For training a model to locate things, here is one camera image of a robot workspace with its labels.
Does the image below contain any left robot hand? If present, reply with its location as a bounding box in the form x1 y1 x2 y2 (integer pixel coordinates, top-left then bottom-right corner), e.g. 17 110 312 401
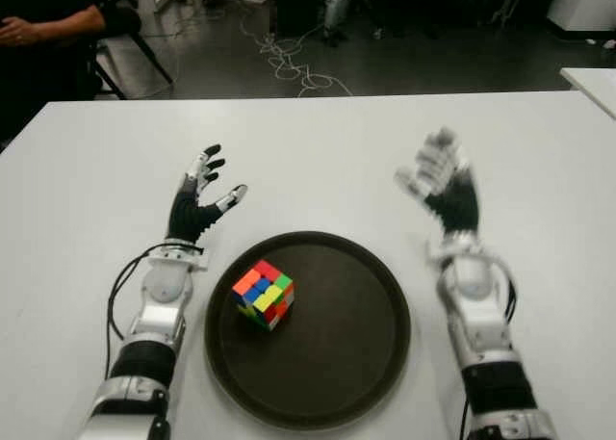
166 143 249 246

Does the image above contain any white cabinet with black base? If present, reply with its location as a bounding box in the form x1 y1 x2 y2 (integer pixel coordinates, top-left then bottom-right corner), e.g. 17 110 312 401
546 0 616 41

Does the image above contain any white humanoid robot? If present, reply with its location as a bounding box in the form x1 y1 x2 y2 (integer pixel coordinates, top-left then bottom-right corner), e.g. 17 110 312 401
321 0 352 46

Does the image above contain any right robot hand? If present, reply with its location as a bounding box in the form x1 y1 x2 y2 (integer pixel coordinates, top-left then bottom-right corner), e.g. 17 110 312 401
393 126 484 237

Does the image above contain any multicolour Rubik's cube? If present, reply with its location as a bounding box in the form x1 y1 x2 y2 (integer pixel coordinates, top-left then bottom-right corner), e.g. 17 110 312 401
231 259 295 333

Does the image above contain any black chair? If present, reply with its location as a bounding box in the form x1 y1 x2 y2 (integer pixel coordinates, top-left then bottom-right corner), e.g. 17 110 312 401
86 0 175 99

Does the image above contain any white tangled floor cable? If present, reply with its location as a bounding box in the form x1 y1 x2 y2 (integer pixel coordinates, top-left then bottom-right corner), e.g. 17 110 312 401
240 11 355 98

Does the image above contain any dark brown round plate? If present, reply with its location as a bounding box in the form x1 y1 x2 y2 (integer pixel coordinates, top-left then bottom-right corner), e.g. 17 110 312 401
203 230 413 430

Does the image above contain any seated person in black shirt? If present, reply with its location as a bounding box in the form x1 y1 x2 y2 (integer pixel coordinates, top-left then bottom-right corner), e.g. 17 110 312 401
0 0 143 145

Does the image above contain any white side table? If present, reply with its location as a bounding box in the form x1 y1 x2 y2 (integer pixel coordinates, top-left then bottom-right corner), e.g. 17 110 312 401
559 66 616 121

